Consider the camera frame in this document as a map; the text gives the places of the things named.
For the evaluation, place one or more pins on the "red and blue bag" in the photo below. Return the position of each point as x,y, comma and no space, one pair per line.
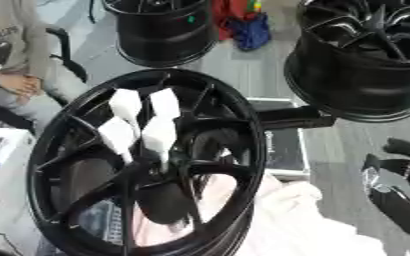
242,23

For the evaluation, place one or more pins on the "black chair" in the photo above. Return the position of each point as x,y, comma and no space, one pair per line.
68,56

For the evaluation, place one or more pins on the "person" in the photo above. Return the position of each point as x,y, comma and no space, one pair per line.
25,66

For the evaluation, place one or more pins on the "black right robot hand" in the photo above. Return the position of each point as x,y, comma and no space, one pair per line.
401,203

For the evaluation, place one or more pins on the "large black spoked wheel rim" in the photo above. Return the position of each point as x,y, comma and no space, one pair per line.
360,63

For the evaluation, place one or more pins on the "black spoked wheel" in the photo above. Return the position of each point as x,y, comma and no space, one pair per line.
68,173

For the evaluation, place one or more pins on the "white cloth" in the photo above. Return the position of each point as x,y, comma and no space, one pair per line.
296,216

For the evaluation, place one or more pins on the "white box with labels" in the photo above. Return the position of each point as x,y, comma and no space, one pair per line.
1,186

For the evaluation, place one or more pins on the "black case with silver frame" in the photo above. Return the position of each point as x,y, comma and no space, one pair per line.
284,146

